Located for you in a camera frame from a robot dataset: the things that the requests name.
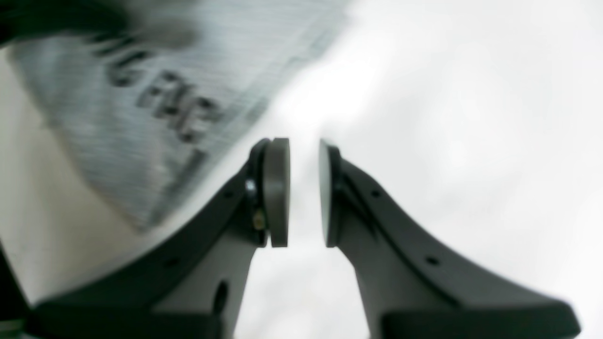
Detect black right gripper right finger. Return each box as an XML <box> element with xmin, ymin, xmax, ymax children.
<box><xmin>319</xmin><ymin>139</ymin><xmax>581</xmax><ymax>339</ymax></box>

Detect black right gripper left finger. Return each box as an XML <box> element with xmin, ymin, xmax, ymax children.
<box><xmin>26</xmin><ymin>138</ymin><xmax>290</xmax><ymax>339</ymax></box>

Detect grey t-shirt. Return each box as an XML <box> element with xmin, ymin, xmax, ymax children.
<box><xmin>11</xmin><ymin>0</ymin><xmax>349</xmax><ymax>229</ymax></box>

